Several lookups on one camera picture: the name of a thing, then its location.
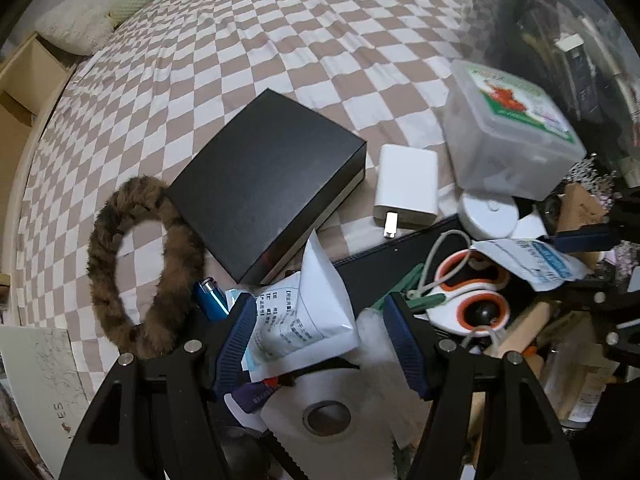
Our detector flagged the white plastic box green label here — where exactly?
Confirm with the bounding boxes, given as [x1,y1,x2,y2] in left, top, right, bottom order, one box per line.
[442,59,587,201]

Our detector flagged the purple white packet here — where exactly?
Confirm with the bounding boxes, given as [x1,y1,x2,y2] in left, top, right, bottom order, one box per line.
[222,380,283,431]

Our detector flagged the blue white mask packet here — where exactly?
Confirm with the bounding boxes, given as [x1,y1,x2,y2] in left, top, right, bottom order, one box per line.
[470,237,593,293]

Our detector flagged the white fluffy pillow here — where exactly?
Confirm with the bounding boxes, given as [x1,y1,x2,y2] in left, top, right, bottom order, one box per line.
[35,7,115,56]

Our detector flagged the dark printed box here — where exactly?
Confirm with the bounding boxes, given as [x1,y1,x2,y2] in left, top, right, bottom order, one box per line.
[554,34,601,121]

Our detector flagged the black cardboard box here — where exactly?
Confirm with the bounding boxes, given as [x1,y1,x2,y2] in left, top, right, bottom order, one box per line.
[167,88,367,286]

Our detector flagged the clear plastic storage box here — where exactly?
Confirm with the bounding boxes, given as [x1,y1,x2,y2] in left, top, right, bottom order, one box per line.
[465,0,640,191]

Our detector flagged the green clothespin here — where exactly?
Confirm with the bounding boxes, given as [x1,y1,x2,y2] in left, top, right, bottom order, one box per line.
[370,264,447,317]

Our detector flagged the blue lighter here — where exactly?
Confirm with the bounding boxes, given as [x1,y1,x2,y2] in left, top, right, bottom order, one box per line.
[194,276,231,322]

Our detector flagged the white printed packet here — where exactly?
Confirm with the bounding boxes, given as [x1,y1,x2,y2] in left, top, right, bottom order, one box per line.
[242,230,361,376]

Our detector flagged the tan wooden piece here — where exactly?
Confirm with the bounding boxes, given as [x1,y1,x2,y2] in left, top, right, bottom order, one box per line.
[487,300,557,358]

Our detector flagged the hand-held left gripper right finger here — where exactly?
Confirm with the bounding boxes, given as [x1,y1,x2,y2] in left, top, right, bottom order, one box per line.
[382,292,581,480]

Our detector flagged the carved wooden plaque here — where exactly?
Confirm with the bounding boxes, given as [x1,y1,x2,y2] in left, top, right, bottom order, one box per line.
[555,182,608,271]

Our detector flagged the brown furry headband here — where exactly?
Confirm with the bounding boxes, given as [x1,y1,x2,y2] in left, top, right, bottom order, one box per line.
[86,177,207,361]

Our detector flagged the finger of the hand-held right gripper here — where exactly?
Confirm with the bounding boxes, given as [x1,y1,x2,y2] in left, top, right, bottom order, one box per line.
[552,195,640,256]
[562,280,640,361]

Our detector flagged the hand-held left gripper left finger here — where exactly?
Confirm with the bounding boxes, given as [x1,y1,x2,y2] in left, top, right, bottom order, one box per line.
[57,292,258,480]

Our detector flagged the silver beaded tiara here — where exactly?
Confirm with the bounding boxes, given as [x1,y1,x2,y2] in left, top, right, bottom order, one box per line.
[565,152,621,211]

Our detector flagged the white round device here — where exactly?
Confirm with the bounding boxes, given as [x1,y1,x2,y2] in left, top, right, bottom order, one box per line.
[459,189,521,242]

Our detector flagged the white marbled box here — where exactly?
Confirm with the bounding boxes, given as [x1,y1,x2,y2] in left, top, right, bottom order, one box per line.
[0,324,98,466]

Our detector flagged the wooden bedside shelf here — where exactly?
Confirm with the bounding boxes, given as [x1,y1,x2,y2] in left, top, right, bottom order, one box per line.
[0,32,81,321]

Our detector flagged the white charger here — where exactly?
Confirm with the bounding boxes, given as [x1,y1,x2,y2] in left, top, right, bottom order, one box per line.
[372,144,440,238]

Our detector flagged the checkered bed sheet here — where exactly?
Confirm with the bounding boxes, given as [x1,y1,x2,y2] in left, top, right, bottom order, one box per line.
[20,0,506,396]

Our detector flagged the orange white scissors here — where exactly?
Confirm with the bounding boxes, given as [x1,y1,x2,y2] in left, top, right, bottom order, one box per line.
[407,230,511,346]

